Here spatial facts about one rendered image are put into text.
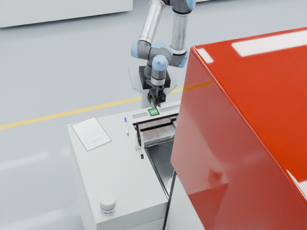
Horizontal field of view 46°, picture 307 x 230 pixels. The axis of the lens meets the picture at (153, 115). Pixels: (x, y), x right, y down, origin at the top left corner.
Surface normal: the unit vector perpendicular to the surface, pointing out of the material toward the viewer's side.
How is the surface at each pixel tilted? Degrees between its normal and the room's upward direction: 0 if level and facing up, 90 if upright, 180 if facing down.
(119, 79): 0
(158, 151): 0
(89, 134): 0
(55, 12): 90
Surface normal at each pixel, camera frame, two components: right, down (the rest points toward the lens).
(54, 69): 0.07, -0.69
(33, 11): 0.36, 0.69
